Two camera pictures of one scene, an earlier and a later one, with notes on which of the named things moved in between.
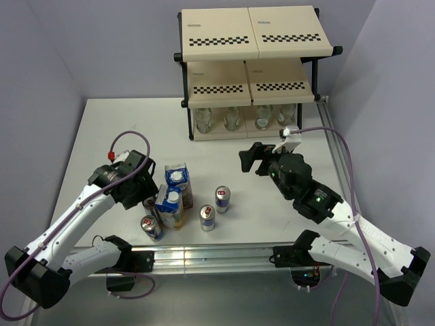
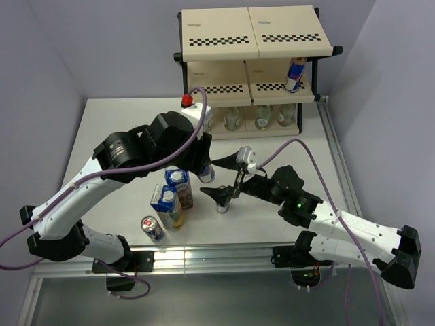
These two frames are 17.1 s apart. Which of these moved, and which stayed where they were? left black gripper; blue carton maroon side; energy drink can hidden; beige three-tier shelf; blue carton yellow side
Moved: left black gripper; energy drink can hidden
Stayed: blue carton yellow side; beige three-tier shelf; blue carton maroon side
